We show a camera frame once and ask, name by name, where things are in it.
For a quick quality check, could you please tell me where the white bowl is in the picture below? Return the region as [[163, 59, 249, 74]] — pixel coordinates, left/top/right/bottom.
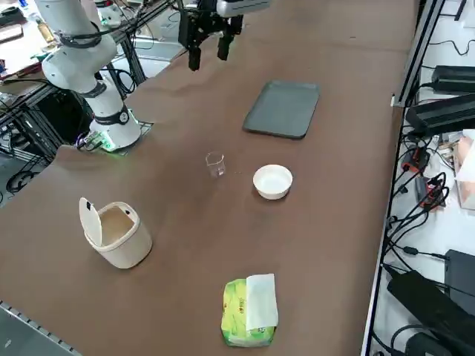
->
[[252, 164, 295, 201]]

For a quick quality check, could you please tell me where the amber glass bottle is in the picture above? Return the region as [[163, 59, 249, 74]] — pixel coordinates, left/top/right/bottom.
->
[[34, 12, 56, 43]]

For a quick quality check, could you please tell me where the large black adapter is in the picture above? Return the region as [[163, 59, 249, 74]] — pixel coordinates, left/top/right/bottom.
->
[[387, 269, 475, 337]]

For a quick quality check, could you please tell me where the pink white box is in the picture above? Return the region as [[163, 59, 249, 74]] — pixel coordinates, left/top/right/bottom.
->
[[453, 128, 475, 211]]

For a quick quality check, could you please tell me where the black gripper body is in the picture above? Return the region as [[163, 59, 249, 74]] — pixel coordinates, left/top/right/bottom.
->
[[177, 0, 232, 48]]

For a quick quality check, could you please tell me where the long black power supply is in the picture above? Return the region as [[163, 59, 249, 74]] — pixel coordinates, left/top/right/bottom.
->
[[404, 93, 475, 132]]

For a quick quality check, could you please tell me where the green tissue pack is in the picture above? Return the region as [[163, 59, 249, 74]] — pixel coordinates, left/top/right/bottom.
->
[[220, 273, 281, 349]]

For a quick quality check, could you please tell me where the black flat box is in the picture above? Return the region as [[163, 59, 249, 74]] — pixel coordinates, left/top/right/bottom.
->
[[444, 248, 475, 302]]

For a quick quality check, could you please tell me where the aluminium table rail post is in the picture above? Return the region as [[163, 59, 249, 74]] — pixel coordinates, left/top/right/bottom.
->
[[390, 0, 447, 108]]

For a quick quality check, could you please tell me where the cream mini trash bin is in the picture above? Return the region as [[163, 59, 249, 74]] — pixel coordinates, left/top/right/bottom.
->
[[78, 197, 154, 270]]

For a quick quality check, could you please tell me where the clear glass measuring cup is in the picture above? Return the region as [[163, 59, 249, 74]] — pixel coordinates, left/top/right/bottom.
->
[[204, 151, 226, 179]]

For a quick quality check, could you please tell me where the dark grey square tray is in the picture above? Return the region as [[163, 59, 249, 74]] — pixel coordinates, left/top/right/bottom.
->
[[241, 79, 321, 141]]

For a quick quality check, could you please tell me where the black ribbed power supply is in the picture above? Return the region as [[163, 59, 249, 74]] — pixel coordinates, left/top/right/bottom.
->
[[431, 65, 475, 94]]

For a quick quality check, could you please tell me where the grey aluminium rail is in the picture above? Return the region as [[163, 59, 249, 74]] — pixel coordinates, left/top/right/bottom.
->
[[0, 299, 82, 356]]

